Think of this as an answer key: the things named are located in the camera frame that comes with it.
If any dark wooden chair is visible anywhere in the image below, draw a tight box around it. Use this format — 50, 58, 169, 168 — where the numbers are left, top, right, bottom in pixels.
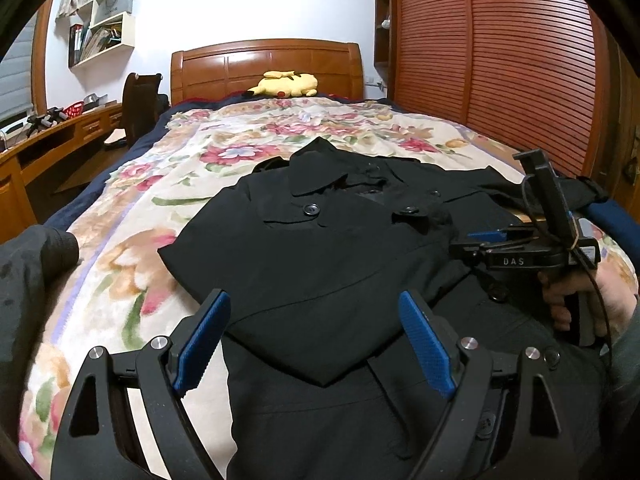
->
102, 72, 171, 150

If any grey window blind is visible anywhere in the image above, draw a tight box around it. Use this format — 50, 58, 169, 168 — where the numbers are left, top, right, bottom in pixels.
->
0, 12, 41, 121

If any wooden slatted wardrobe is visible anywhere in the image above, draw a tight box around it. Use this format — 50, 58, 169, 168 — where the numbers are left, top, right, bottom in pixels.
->
390, 0, 613, 186

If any open wooden shelf column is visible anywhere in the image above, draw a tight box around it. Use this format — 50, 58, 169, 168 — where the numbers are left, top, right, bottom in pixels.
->
372, 0, 401, 88

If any black coat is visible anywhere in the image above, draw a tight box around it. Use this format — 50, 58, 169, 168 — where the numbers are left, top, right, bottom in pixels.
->
157, 137, 618, 480

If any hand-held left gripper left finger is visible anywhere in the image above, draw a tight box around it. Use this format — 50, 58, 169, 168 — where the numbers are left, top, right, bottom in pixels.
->
50, 288, 232, 480

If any wooden door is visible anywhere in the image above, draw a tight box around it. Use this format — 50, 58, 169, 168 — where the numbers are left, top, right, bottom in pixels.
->
607, 35, 640, 206

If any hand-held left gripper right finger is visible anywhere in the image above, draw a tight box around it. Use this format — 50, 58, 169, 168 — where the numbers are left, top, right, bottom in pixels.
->
397, 290, 581, 480

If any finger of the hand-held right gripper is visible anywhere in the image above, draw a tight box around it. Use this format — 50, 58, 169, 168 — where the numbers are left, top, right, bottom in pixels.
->
447, 240, 502, 258
467, 226, 544, 244

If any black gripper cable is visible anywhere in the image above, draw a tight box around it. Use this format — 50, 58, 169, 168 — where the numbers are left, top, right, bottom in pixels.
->
520, 175, 613, 356

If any row of books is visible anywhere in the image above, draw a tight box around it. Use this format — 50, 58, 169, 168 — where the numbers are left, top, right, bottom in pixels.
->
69, 24, 123, 63

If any wooden desk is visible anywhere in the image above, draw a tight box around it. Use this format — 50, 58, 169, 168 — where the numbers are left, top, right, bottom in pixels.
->
0, 102, 126, 246

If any floral blanket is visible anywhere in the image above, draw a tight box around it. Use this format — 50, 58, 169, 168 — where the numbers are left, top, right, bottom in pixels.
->
17, 96, 638, 480

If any person's right hand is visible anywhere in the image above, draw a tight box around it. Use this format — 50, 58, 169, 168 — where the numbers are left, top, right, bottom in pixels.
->
543, 264, 640, 346

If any wooden bed headboard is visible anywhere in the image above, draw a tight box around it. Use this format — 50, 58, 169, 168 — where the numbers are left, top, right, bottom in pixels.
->
170, 39, 363, 106

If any white wall shelf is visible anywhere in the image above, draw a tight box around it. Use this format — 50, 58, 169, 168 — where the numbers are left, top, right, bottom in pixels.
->
55, 0, 143, 68

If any yellow plush toy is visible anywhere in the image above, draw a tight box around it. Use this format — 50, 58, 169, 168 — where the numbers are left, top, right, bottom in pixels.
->
245, 70, 319, 98

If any person's right forearm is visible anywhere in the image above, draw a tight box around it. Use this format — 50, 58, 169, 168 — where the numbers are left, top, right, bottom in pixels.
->
597, 295, 640, 461

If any white paper bag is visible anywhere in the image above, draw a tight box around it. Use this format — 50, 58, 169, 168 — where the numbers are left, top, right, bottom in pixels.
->
92, 0, 133, 23

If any dark grey jacket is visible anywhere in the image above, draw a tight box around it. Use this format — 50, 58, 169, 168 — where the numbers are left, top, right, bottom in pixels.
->
0, 225, 81, 441

